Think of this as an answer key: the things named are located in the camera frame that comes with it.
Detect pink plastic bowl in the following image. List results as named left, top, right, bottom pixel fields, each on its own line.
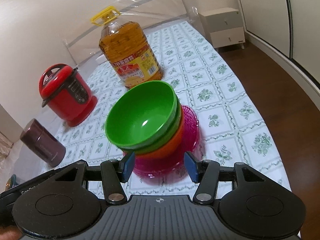
left=133, top=162, right=191, bottom=186
left=133, top=105, right=200, bottom=174

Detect orange plastic bowl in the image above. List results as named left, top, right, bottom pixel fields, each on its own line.
left=137, top=115, right=184, bottom=159

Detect green plastic bowl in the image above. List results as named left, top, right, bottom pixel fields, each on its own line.
left=121, top=97, right=184, bottom=155
left=105, top=81, right=178, bottom=150

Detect left hand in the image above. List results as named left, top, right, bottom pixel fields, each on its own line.
left=0, top=225, right=22, bottom=240

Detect floral tablecloth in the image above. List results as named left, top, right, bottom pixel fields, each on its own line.
left=56, top=20, right=290, bottom=188

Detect maroon thermos flask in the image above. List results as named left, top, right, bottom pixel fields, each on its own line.
left=20, top=119, right=66, bottom=167

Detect red rice cooker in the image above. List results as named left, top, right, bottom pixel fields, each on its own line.
left=39, top=63, right=98, bottom=127

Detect large cooking oil bottle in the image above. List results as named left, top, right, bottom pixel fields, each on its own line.
left=90, top=6, right=163, bottom=89

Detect white bedside cabinet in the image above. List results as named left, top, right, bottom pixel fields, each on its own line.
left=199, top=7, right=246, bottom=51

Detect white wardrobe sliding doors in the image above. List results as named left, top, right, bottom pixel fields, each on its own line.
left=238, top=0, right=319, bottom=94

